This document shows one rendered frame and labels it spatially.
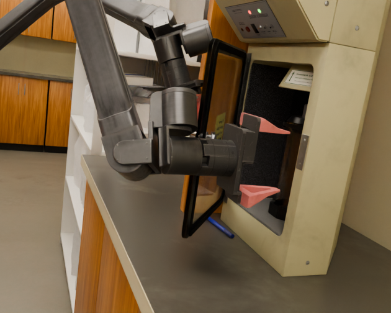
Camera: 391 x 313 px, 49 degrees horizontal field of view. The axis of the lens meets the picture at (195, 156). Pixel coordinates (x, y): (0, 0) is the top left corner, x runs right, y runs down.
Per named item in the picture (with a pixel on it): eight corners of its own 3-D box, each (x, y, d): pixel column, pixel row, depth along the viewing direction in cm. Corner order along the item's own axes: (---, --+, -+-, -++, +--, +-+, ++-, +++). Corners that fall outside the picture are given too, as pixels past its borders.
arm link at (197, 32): (164, 43, 100) (151, 12, 94) (211, 27, 99) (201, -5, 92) (169, 77, 93) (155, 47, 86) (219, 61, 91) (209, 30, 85)
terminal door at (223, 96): (222, 203, 114) (246, 51, 106) (184, 241, 85) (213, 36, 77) (219, 202, 114) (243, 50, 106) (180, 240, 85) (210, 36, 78)
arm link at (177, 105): (127, 176, 68) (112, 164, 60) (126, 108, 71) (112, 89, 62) (202, 172, 67) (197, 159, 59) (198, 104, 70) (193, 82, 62)
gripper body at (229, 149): (254, 130, 63) (208, 127, 60) (243, 196, 65) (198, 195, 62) (234, 123, 69) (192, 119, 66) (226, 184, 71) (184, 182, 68)
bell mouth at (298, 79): (324, 92, 108) (329, 71, 106) (376, 101, 91) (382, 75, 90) (264, 84, 101) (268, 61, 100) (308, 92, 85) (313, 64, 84)
